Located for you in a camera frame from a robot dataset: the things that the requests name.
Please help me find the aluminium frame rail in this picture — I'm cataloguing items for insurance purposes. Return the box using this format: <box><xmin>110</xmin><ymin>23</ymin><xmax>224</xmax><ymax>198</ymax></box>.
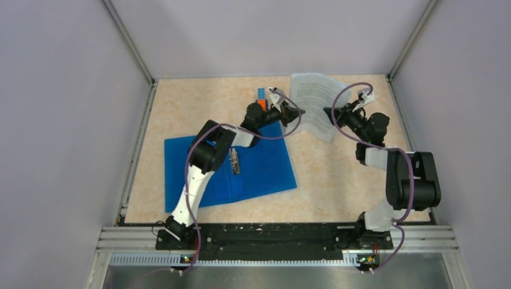
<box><xmin>96</xmin><ymin>225</ymin><xmax>460</xmax><ymax>253</ymax></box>

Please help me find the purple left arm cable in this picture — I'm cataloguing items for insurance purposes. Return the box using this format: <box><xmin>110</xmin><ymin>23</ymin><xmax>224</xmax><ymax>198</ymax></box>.
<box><xmin>183</xmin><ymin>90</ymin><xmax>303</xmax><ymax>272</ymax></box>

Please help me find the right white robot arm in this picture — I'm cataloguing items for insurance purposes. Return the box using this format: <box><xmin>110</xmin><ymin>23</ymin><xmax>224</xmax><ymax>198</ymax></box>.
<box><xmin>323</xmin><ymin>89</ymin><xmax>442</xmax><ymax>248</ymax></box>

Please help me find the blue file folder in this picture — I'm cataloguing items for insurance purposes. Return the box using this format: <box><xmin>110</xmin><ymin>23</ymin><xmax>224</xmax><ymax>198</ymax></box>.
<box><xmin>164</xmin><ymin>135</ymin><xmax>297</xmax><ymax>213</ymax></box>

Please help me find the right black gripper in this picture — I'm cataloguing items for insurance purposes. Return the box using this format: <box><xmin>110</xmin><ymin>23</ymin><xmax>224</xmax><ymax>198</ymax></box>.
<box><xmin>324</xmin><ymin>99</ymin><xmax>369</xmax><ymax>142</ymax></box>

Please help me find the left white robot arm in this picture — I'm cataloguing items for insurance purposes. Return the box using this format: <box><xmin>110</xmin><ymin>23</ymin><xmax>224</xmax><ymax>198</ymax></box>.
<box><xmin>164</xmin><ymin>87</ymin><xmax>306</xmax><ymax>249</ymax></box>

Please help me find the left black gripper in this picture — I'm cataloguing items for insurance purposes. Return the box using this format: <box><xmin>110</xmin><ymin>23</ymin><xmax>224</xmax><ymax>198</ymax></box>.
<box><xmin>256</xmin><ymin>101</ymin><xmax>304</xmax><ymax>129</ymax></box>

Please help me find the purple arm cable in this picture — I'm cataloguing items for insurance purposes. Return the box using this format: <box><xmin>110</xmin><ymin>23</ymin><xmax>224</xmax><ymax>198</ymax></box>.
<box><xmin>330</xmin><ymin>82</ymin><xmax>416</xmax><ymax>274</ymax></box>
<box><xmin>183</xmin><ymin>90</ymin><xmax>303</xmax><ymax>272</ymax></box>

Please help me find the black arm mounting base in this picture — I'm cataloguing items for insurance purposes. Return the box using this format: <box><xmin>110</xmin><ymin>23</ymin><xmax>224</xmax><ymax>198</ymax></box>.
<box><xmin>155</xmin><ymin>223</ymin><xmax>393</xmax><ymax>261</ymax></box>

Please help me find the blue orange tape dispenser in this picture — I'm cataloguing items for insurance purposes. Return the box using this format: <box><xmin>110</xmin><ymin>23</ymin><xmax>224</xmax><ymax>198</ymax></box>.
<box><xmin>256</xmin><ymin>88</ymin><xmax>268</xmax><ymax>111</ymax></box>

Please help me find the white printed paper stack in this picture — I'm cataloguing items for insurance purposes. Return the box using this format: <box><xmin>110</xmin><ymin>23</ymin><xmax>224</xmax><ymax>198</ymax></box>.
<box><xmin>286</xmin><ymin>73</ymin><xmax>351</xmax><ymax>143</ymax></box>

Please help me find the white slotted cable duct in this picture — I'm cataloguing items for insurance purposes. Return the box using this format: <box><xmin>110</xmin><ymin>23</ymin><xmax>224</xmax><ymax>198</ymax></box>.
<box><xmin>110</xmin><ymin>253</ymin><xmax>360</xmax><ymax>267</ymax></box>

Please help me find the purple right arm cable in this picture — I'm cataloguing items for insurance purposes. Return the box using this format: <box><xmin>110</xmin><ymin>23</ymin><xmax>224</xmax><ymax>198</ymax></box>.
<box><xmin>330</xmin><ymin>82</ymin><xmax>416</xmax><ymax>274</ymax></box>

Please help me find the silver folder clip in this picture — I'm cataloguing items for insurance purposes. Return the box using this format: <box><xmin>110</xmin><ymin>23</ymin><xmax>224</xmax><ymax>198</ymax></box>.
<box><xmin>229</xmin><ymin>148</ymin><xmax>240</xmax><ymax>175</ymax></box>

